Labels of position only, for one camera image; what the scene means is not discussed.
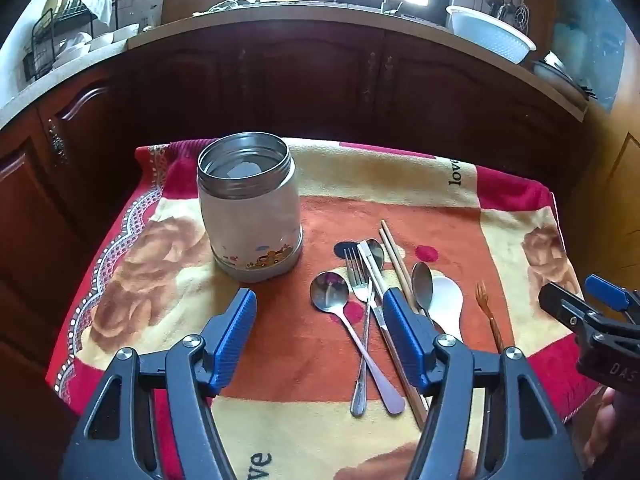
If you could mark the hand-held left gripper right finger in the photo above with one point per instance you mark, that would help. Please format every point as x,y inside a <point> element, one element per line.
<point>406,335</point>

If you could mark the white bowl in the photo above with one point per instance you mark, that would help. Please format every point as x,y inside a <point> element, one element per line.
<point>72,55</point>
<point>102,41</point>
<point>126,32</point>

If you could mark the round-bowl steel spoon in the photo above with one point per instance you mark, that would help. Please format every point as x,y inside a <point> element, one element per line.
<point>329,292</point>

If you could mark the white plastic basin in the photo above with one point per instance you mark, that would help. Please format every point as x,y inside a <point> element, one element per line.
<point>492,32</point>

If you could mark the steel table knife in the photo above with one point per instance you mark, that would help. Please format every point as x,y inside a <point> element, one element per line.
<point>372,275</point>

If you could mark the white steel-rimmed jar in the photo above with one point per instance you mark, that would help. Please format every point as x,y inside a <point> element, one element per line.
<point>250,210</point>

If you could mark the crumpled dishcloth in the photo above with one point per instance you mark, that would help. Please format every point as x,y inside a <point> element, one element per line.
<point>222,6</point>

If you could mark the oval-bowl steel spoon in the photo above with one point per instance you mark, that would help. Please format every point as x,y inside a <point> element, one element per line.
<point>423,285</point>
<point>376,254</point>

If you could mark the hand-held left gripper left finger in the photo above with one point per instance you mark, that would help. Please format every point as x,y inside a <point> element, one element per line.
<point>234,332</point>

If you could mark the white ceramic spoon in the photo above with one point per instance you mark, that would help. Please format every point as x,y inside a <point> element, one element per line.
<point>447,305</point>

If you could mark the white cloth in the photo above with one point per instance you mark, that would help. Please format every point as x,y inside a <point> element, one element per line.
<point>95,0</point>

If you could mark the blue patterned glass door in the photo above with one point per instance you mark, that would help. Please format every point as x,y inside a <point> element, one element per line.
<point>595,35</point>

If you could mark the person's right hand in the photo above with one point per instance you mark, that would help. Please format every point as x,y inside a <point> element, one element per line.
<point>602,425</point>

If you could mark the speckled stone countertop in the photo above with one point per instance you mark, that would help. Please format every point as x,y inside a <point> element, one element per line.
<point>320,12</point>

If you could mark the steel fork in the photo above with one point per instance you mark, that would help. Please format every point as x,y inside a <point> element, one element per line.
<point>361,305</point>

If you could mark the red floral printed blanket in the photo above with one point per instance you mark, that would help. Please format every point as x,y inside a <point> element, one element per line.
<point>280,340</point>

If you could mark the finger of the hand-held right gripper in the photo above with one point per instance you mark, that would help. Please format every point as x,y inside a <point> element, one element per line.
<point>605,290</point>
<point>562,305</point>

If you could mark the small wooden fork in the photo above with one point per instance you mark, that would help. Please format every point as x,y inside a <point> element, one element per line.
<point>487,310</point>

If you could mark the stack of pale plates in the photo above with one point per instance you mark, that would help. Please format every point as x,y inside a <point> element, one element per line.
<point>57,1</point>

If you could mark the steel basin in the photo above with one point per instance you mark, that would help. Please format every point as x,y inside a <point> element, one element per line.
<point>560,75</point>

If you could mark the dark wooden kitchen cabinets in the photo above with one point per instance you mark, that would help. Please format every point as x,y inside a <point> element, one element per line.
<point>300,80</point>

